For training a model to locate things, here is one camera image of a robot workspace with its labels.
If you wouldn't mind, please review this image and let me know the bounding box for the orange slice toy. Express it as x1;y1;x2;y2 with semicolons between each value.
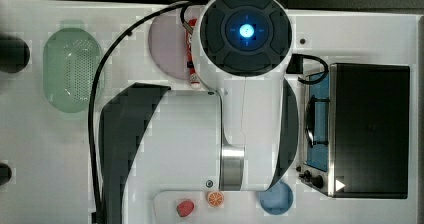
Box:
207;191;224;207

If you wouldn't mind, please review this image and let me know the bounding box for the red strawberry toy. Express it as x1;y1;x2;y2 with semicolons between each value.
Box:
176;200;195;217

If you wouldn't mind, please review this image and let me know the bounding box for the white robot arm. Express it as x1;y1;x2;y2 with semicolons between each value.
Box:
99;0;298;224

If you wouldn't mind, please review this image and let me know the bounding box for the black cylinder upper left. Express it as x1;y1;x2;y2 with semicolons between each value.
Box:
0;34;30;73

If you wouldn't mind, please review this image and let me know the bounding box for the green perforated colander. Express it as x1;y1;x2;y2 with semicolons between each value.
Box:
43;28;102;113

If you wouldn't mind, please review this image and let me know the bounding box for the grey round plate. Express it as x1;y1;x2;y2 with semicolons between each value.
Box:
148;9;200;85

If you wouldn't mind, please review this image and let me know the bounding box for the black toaster oven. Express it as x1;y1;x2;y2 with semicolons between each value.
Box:
298;63;410;199

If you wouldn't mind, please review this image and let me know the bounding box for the black cylinder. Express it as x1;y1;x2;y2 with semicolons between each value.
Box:
0;163;12;185
0;34;30;73

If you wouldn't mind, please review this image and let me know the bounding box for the black cylinder lower left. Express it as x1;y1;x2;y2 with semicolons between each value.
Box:
0;163;12;185

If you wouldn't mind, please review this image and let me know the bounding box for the blue round bowl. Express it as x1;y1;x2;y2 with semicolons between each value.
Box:
258;181;294;215

